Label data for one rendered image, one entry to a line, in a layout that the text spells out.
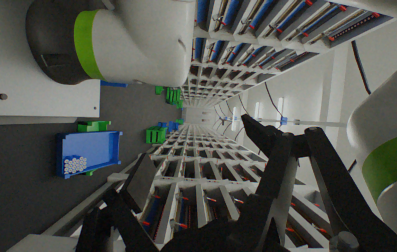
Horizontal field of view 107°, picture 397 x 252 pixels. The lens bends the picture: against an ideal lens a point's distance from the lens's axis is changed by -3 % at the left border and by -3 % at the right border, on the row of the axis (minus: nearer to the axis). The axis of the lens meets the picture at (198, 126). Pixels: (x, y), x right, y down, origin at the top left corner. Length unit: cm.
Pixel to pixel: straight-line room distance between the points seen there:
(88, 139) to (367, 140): 104
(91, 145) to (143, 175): 86
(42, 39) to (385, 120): 47
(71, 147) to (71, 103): 58
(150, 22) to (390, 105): 33
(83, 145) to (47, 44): 73
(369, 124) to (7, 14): 49
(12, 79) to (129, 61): 16
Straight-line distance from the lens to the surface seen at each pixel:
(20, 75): 34
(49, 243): 92
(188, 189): 134
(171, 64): 29
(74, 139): 99
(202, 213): 99
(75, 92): 44
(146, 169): 20
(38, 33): 35
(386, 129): 26
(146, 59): 29
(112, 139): 111
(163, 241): 81
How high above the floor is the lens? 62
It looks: 3 degrees up
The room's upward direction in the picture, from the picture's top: 95 degrees clockwise
